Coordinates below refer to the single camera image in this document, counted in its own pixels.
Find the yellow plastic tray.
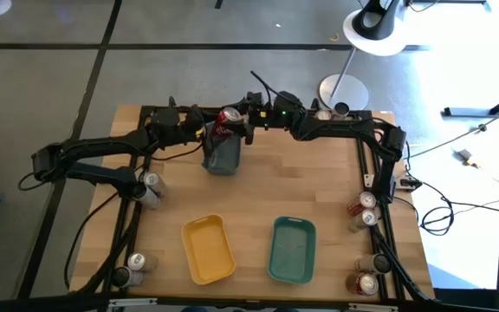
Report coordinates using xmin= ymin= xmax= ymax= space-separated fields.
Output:
xmin=180 ymin=214 xmax=237 ymax=286

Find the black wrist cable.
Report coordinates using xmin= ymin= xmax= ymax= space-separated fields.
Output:
xmin=149 ymin=142 xmax=205 ymax=162
xmin=249 ymin=70 xmax=276 ymax=107

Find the black looped floor cable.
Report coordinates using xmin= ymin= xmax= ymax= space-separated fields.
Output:
xmin=419 ymin=195 xmax=499 ymax=237

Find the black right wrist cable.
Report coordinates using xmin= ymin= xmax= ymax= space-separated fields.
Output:
xmin=249 ymin=70 xmax=276 ymax=107

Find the dark blue plastic tray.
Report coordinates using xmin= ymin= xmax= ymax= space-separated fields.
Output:
xmin=201 ymin=120 xmax=242 ymax=177

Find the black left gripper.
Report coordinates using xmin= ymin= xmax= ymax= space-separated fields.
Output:
xmin=179 ymin=105 xmax=212 ymax=144

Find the green plastic tray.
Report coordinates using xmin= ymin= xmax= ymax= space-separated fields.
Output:
xmin=268 ymin=216 xmax=317 ymax=286

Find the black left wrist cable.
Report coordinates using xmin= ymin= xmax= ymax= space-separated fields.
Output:
xmin=149 ymin=142 xmax=205 ymax=162

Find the grey cable with black clip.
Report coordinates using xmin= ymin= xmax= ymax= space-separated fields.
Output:
xmin=403 ymin=107 xmax=499 ymax=160

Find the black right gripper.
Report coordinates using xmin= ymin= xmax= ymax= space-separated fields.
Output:
xmin=237 ymin=91 xmax=306 ymax=146

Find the silver metal bracket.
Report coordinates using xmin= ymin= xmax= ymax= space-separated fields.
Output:
xmin=347 ymin=302 xmax=400 ymax=312
xmin=108 ymin=297 xmax=159 ymax=309

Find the black aluminium table frame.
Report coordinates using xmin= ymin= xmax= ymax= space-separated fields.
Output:
xmin=69 ymin=95 xmax=435 ymax=304

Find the white round lamp stand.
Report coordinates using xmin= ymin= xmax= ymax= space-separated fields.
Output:
xmin=317 ymin=8 xmax=409 ymax=112

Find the grey power adapter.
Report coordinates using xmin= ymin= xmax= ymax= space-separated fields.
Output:
xmin=451 ymin=147 xmax=480 ymax=169

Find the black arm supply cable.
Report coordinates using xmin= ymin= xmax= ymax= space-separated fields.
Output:
xmin=62 ymin=192 xmax=119 ymax=290

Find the black desk foot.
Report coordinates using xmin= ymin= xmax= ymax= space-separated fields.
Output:
xmin=443 ymin=84 xmax=499 ymax=118

